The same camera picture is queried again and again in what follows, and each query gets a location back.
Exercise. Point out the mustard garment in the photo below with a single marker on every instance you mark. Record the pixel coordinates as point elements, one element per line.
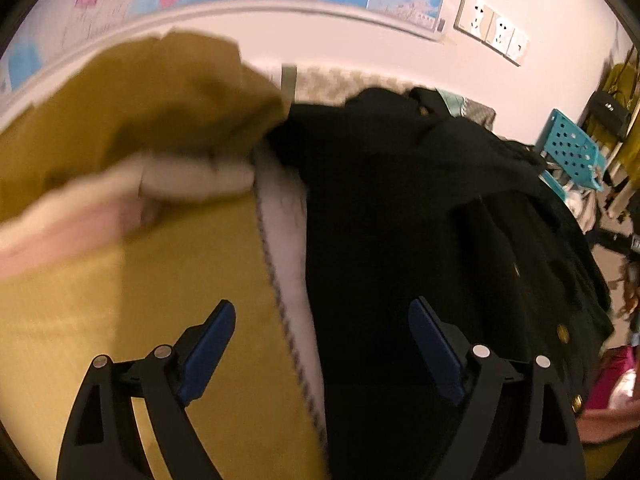
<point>150,100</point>

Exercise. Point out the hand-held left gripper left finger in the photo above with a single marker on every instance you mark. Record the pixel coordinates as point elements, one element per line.
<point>210,350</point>

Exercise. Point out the black handbag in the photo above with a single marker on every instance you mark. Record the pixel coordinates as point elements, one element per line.
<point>607,110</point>

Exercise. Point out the black coat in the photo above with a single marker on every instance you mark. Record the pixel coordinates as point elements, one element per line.
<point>400,210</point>

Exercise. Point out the olive hanging clothes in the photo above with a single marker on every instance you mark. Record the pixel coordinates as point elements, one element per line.
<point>622,80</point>

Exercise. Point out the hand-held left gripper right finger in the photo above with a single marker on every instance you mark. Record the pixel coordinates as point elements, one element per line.
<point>437,355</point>

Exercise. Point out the pink folded garment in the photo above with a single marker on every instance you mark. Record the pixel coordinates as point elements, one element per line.
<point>65,235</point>

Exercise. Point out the white folded garment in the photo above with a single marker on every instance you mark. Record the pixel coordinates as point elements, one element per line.
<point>195,177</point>

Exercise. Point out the blue plastic storage rack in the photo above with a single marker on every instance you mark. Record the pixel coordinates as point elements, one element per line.
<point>570,145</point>

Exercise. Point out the magenta cloth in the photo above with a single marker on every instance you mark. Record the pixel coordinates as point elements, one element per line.
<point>617,375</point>

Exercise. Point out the white wall socket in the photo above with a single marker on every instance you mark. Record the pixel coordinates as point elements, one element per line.
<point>474,15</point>
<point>501,30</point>

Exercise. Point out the white wall switch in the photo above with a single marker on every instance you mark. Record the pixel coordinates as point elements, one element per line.
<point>517,47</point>

